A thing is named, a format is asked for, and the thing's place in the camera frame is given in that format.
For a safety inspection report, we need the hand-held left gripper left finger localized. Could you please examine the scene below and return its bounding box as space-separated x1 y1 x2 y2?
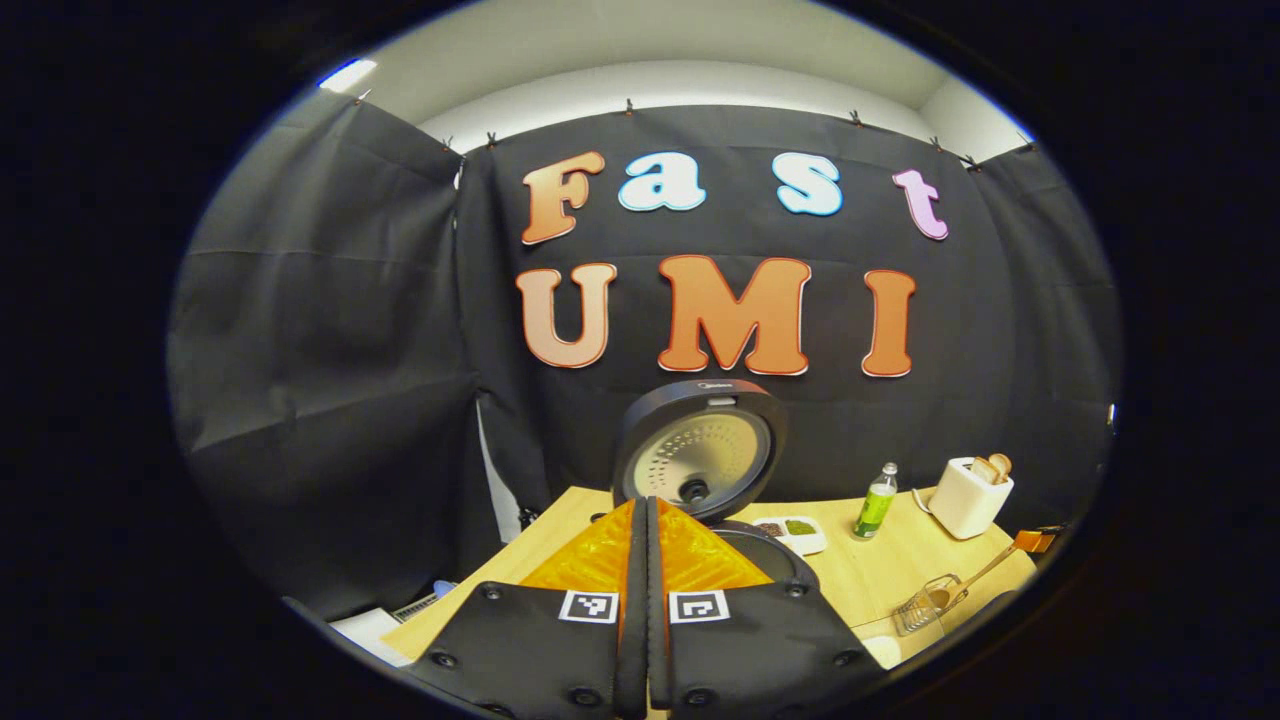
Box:
400 497 649 720

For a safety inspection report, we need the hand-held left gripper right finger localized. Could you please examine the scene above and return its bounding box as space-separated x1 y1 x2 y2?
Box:
647 497 889 720

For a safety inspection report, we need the wooden spoon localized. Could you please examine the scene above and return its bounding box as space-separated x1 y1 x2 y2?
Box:
922 545 1023 611

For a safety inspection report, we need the black rice cooker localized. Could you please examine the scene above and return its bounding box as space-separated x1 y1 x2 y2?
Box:
612 378 821 591

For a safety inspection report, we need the white toaster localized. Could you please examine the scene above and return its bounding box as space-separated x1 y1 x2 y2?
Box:
928 455 1015 541

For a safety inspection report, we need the green drink bottle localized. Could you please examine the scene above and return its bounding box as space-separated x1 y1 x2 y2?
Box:
852 462 899 542

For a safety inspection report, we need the divided white grain dish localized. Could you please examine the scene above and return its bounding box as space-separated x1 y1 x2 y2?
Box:
752 515 828 557

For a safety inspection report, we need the white sheet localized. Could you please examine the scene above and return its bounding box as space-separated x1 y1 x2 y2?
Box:
330 608 413 667

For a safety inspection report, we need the black backdrop cloth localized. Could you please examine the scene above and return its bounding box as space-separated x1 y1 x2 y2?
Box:
168 92 1123 626

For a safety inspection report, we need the ceiling light panel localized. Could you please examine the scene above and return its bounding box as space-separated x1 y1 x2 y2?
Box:
318 58 379 94

